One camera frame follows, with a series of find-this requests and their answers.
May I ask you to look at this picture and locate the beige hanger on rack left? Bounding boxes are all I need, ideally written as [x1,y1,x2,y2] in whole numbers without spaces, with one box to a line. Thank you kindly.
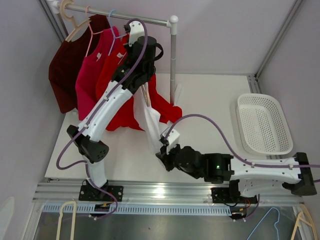
[60,0,92,42]

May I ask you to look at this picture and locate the pink thin hanger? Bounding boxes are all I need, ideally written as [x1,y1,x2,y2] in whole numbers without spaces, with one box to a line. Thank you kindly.
[85,5,103,57]

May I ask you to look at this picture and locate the white perforated plastic basket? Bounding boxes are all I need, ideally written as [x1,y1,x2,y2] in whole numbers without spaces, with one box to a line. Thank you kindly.
[236,93,293,156]

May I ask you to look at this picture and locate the white t shirt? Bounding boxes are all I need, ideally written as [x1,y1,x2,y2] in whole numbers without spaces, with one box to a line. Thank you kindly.
[133,87,169,155]

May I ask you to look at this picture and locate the red t shirt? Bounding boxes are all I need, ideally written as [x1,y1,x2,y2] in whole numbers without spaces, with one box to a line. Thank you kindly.
[95,36,183,132]

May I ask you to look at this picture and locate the beige wooden hanger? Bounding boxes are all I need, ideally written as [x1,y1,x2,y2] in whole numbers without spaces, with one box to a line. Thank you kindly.
[141,83,151,107]

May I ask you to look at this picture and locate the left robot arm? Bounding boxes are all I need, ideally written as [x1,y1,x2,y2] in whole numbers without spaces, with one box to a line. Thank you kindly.
[67,36,163,201]

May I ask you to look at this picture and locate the beige hanger bottom left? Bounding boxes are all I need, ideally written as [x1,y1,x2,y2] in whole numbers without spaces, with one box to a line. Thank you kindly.
[55,201,78,240]

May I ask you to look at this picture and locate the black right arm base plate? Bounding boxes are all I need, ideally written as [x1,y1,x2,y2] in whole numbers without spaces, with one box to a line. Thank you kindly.
[211,187,258,207]

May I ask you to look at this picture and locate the magenta pink t shirt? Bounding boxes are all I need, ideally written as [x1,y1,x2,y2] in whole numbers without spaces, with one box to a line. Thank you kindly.
[75,26,120,121]

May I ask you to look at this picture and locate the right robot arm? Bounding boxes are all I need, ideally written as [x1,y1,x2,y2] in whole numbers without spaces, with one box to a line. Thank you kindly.
[156,144,317,203]

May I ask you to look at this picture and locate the white slotted cable duct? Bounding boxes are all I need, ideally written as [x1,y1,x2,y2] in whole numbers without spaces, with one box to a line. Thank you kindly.
[42,203,232,216]

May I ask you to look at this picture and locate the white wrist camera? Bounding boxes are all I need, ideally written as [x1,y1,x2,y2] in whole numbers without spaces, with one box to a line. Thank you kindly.
[159,127,180,151]
[124,20,145,47]

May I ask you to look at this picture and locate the dark maroon t shirt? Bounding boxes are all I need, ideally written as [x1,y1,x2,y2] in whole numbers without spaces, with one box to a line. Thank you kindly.
[48,14,111,115]

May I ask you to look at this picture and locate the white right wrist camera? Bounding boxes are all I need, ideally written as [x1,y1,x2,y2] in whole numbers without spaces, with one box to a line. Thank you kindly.
[159,127,180,151]

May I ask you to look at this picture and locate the beige hanger bottom right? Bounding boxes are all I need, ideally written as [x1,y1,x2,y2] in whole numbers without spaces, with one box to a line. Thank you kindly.
[290,204,318,240]

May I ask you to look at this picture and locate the light blue thin hanger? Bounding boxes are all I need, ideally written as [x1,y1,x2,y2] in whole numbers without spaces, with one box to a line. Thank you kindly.
[107,9,128,56]

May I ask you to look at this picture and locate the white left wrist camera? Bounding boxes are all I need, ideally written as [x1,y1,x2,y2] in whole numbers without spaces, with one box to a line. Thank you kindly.
[124,20,145,47]

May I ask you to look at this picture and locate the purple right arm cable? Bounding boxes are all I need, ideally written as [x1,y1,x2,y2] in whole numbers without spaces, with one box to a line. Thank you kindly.
[166,113,320,222]

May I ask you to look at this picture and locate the blue hanger bottom right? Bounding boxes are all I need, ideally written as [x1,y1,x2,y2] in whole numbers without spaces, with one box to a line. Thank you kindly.
[247,207,288,240]

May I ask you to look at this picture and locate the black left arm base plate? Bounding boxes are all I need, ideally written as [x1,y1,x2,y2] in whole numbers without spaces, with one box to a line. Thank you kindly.
[78,180,124,202]

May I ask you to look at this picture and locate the aluminium corner frame post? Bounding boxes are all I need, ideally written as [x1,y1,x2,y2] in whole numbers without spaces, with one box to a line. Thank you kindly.
[255,0,306,81]

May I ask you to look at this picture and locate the aluminium frame rail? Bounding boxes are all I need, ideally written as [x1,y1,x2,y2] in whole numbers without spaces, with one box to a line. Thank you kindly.
[32,181,303,205]

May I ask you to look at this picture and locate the silver clothes rack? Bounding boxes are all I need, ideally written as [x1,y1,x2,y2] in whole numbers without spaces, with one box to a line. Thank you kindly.
[47,0,179,105]

